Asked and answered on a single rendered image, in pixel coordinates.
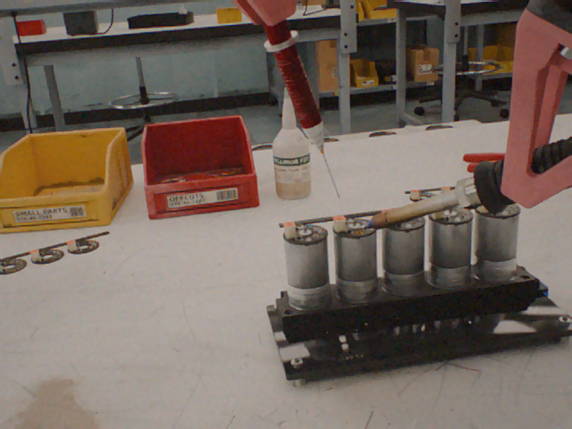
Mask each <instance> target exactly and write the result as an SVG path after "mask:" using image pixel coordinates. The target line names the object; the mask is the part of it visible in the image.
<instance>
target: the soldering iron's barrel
mask: <svg viewBox="0 0 572 429"><path fill-rule="evenodd" d="M482 205H483V204H482V203H481V201H480V199H479V197H478V196H477V193H476V190H475V182H474V176H472V177H469V178H463V179H460V180H457V183H456V188H455V189H454V190H452V191H449V192H446V193H443V194H441V195H437V196H434V197H431V198H426V199H423V200H420V201H417V202H415V203H412V204H409V205H405V206H401V207H398V208H394V209H392V210H387V211H384V212H383V213H380V214H376V215H373V216H372V218H371V220H370V223H371V226H372V228H373V229H376V230H378V231H379V230H381V229H385V228H390V227H392V226H394V225H397V224H400V223H405V222H409V221H412V220H416V219H418V218H421V216H425V215H429V214H432V213H436V212H439V211H442V210H446V209H449V208H452V207H455V206H461V207H462V208H465V209H467V210H473V209H476V208H478V207H479V206H482Z"/></svg>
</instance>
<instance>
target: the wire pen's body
mask: <svg viewBox="0 0 572 429"><path fill-rule="evenodd" d="M258 17H259V16H258ZM259 20H260V21H261V24H262V26H264V29H265V33H266V35H267V38H268V41H267V42H266V43H265V49H266V51H267V52H273V55H274V58H275V60H276V61H277V64H278V66H279V70H280V72H281V76H282V78H283V82H284V84H285V87H286V89H287V90H288V94H289V97H290V101H291V102H292V106H293V109H294V111H295V114H296V116H297V118H298V121H299V122H300V125H301V128H303V129H310V128H313V127H315V126H316V125H318V124H319V123H321V122H322V120H323V119H322V117H321V114H320V112H319V109H318V106H317V103H316V101H315V96H314V94H313V91H312V89H311V87H310V83H309V81H308V78H307V74H306V71H305V68H304V65H303V63H302V60H301V59H300V55H299V51H297V48H296V46H295V43H296V42H297V41H299V34H298V32H297V31H290V27H289V24H288V22H287V20H284V21H281V22H279V23H277V24H276V25H274V26H269V25H267V24H266V23H265V22H264V21H262V19H261V18H260V17H259Z"/></svg>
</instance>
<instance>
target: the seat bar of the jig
mask: <svg viewBox="0 0 572 429"><path fill-rule="evenodd" d="M472 268H473V265H471V283H470V284H469V285H468V287H466V288H463V289H459V290H443V289H439V287H435V286H433V285H431V284H430V283H429V282H428V281H427V270H426V271H425V290H424V291H423V292H422V293H420V294H418V295H415V296H411V297H397V296H392V295H390V294H388V293H386V291H384V290H383V286H382V277H378V297H377V298H376V299H375V300H373V301H369V302H366V303H361V304H351V303H347V302H343V301H341V300H339V299H337V297H335V283H330V292H331V303H330V304H329V305H328V306H326V307H323V308H321V309H317V310H311V311H305V310H297V309H295V308H293V307H291V306H290V305H289V302H288V290H282V291H280V293H281V298H280V299H275V302H276V313H277V315H278V318H279V322H280V325H281V328H282V332H295V330H302V329H307V328H314V327H319V326H326V325H332V324H344V323H349V322H356V321H361V320H367V319H374V318H380V317H386V316H392V315H403V314H410V313H415V312H422V311H427V310H434V309H440V308H446V307H457V306H464V305H470V304H476V303H482V302H488V301H494V300H501V299H512V298H518V297H524V296H531V295H534V286H535V278H534V277H533V276H532V275H531V274H529V273H528V272H527V271H526V270H524V269H523V268H522V267H520V266H519V265H517V264H516V273H515V278H514V279H513V280H510V281H508V282H486V281H483V280H480V279H477V278H476V277H474V276H473V275H472Z"/></svg>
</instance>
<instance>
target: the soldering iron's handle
mask: <svg viewBox="0 0 572 429"><path fill-rule="evenodd" d="M571 155H572V136H571V137H568V138H567V139H559V140H557V141H556V142H552V143H549V144H548V145H542V146H539V147H535V148H534V153H533V158H532V163H531V170H532V171H533V172H534V173H536V174H540V173H543V172H545V171H548V170H549V169H551V168H552V167H553V166H554V165H556V164H558V163H560V162H561V161H563V160H565V159H566V158H568V157H569V156H571ZM504 161H505V159H502V160H500V161H497V162H493V163H491V162H489V161H483V162H481V163H478V164H477V165H476V166H475V169H474V182H475V190H476V193H477V196H478V197H479V199H480V201H481V203H482V204H483V206H484V208H485V209H486V210H487V211H488V212H490V213H492V214H496V213H499V212H502V211H504V210H505V208H506V207H507V206H510V205H512V204H516V202H515V201H513V200H512V199H510V198H508V197H506V196H505V195H503V194H502V192H501V182H502V174H503V168H504Z"/></svg>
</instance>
